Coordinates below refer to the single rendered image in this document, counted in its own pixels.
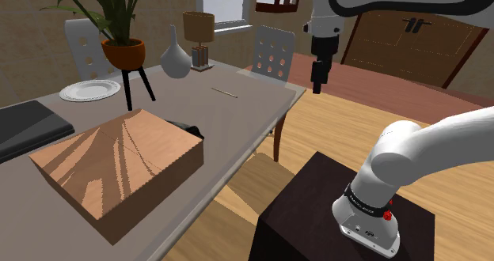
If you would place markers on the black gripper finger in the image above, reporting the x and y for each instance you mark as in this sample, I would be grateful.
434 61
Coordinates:
317 79
327 72

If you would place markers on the white narrow-necked vase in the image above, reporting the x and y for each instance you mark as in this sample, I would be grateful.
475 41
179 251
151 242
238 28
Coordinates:
175 61

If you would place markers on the table lamp with brown shade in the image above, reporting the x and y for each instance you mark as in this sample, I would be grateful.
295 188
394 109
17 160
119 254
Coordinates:
198 25

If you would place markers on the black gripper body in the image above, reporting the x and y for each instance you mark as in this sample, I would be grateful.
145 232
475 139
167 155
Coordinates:
325 47

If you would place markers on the black closed laptop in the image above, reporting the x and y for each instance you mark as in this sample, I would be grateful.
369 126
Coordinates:
27 125

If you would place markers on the small black object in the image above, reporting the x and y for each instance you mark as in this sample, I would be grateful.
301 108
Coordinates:
190 128

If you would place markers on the grey dining table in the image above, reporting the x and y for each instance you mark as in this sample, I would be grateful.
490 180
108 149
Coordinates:
231 117

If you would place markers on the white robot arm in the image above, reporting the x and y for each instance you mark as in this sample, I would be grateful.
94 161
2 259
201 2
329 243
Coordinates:
432 144

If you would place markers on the brown cardboard box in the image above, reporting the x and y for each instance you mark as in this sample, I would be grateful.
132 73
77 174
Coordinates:
115 164

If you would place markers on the white plate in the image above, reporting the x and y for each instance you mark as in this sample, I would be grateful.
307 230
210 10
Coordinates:
89 90

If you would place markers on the brown wooden cabinet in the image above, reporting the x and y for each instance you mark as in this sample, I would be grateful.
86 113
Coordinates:
405 56

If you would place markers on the reddish brown rug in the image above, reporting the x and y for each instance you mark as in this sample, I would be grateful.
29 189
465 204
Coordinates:
370 90

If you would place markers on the white chair with round holes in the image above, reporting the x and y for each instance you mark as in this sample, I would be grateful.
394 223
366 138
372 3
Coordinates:
75 56
285 40

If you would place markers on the potted plant on black stand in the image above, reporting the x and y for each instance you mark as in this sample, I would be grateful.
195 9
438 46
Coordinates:
124 54

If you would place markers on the dark robot stand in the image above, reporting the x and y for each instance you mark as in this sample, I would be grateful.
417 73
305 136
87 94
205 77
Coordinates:
301 214

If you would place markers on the thin pencil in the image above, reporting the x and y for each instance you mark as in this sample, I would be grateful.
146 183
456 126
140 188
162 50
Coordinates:
224 92

